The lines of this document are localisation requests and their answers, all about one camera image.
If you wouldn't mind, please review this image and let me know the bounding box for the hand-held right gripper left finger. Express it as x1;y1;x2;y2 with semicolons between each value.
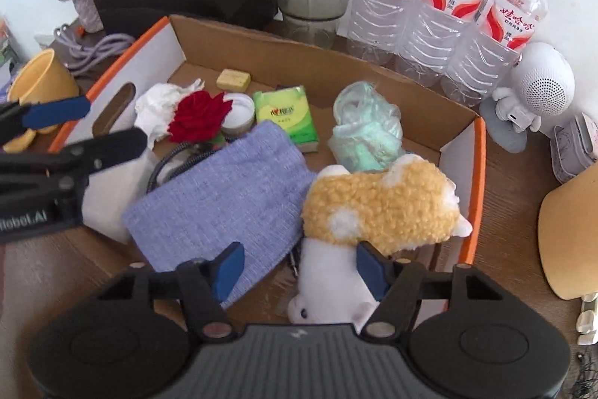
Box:
96;241;246;342

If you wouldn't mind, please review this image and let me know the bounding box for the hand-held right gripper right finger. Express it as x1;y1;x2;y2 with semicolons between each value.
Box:
355;241;503;340

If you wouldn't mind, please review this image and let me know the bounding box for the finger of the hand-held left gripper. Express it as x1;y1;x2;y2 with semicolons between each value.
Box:
0;95;92;145
0;127;149;181

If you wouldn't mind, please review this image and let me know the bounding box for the white tissue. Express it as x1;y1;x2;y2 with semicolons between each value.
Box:
135;77;206;147

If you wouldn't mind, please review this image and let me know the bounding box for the black braided cable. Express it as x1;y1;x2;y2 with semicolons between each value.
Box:
148;141;220;194

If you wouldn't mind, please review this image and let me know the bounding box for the yellow and white plush toy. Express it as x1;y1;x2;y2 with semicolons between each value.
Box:
286;153;474;332

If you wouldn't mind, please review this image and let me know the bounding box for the purple fabric drawstring pouch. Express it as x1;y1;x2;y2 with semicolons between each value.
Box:
122;120;318;310

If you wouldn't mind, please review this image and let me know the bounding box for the red fabric rose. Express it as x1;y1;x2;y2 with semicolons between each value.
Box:
167;90;234;145

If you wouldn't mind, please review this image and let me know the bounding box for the white ribbed jar lid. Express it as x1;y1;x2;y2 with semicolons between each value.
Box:
219;94;257;137

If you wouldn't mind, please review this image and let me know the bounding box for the clear plastic bag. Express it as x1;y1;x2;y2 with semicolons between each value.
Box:
327;81;407;173

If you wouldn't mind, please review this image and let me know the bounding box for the green tissue packet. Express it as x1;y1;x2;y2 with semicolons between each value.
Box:
252;85;321;153

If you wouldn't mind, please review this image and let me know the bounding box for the red cardboard box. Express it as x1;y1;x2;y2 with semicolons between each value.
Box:
47;13;487;325

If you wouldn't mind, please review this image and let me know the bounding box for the yellow ceramic mug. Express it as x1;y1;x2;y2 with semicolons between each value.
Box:
0;48;81;154

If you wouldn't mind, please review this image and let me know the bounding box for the yellow thermos jug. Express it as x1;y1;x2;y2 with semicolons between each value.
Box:
537;165;598;301

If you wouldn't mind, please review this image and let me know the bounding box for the small patterned case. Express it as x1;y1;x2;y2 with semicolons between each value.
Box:
550;113;598;185

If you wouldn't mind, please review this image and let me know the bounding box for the white astronaut speaker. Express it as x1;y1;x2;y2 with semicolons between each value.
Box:
480;41;576;154

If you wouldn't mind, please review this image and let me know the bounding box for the lavender cable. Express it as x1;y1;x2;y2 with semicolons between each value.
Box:
53;25;136;77

